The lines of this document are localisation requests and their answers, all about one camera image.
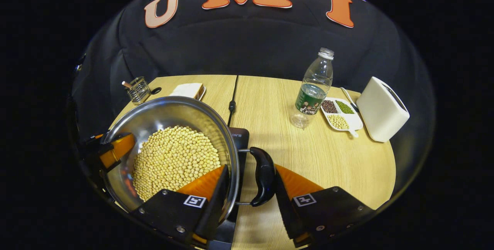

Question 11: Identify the black induction cooktop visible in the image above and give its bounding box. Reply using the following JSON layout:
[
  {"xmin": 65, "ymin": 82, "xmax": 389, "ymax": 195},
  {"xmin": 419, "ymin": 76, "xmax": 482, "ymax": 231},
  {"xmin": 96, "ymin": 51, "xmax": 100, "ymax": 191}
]
[{"xmin": 208, "ymin": 127, "xmax": 250, "ymax": 250}]

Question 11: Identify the black power cable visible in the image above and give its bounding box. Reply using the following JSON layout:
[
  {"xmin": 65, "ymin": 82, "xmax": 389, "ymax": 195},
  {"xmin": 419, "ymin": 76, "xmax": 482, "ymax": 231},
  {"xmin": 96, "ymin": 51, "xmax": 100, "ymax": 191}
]
[{"xmin": 227, "ymin": 76, "xmax": 239, "ymax": 127}]

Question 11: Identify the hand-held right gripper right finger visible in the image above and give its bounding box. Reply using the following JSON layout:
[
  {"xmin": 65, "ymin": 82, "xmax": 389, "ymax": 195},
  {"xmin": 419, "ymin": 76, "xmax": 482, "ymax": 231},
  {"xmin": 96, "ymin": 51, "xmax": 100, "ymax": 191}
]
[{"xmin": 275, "ymin": 164, "xmax": 375, "ymax": 247}]

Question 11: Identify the white toaster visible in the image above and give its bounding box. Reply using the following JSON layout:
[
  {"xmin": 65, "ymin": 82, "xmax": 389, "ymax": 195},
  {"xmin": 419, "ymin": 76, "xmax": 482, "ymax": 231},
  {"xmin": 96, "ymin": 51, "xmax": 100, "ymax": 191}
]
[{"xmin": 356, "ymin": 76, "xmax": 410, "ymax": 143}]

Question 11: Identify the sandwich with lettuce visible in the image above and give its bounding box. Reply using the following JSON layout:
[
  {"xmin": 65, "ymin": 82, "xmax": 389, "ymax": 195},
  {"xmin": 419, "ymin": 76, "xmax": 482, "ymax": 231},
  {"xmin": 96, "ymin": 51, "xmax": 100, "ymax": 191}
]
[{"xmin": 170, "ymin": 83, "xmax": 205, "ymax": 100}]

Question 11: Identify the clear plastic water bottle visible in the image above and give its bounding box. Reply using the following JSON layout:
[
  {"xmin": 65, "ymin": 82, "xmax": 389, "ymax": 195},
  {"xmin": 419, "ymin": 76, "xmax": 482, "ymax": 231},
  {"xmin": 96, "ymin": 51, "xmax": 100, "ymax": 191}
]
[{"xmin": 290, "ymin": 47, "xmax": 335, "ymax": 129}]

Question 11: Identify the stainless steel pot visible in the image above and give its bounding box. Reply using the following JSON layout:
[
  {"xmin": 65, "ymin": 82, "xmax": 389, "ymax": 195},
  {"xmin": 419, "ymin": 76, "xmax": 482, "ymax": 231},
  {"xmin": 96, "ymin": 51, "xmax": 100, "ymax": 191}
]
[{"xmin": 101, "ymin": 96, "xmax": 276, "ymax": 223}]

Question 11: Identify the white divided bean dish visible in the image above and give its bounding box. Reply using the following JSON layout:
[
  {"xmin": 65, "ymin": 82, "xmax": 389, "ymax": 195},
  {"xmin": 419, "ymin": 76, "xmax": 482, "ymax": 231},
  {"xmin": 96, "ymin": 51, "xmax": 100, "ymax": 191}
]
[{"xmin": 320, "ymin": 97, "xmax": 364, "ymax": 138}]

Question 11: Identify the black backdrop cloth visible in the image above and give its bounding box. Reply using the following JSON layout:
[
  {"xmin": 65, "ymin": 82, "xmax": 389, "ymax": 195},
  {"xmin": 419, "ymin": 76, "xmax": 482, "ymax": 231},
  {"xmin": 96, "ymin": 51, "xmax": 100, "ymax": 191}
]
[{"xmin": 68, "ymin": 0, "xmax": 436, "ymax": 189}]

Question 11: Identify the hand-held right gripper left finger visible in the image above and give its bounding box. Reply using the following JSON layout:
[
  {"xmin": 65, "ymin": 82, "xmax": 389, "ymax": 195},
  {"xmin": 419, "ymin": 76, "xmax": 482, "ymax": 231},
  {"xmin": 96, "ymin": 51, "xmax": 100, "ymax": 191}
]
[{"xmin": 129, "ymin": 164, "xmax": 230, "ymax": 245}]

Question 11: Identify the metal wire basket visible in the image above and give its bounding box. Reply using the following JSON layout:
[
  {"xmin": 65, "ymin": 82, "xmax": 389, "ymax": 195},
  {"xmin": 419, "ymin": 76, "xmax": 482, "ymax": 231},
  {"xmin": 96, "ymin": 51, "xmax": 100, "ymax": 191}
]
[{"xmin": 122, "ymin": 76, "xmax": 162, "ymax": 105}]

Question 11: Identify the pile of soybeans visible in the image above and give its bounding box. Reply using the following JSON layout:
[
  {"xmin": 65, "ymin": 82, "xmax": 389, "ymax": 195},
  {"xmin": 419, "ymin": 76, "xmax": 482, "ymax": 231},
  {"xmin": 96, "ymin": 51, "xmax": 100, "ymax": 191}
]
[{"xmin": 132, "ymin": 126, "xmax": 221, "ymax": 202}]

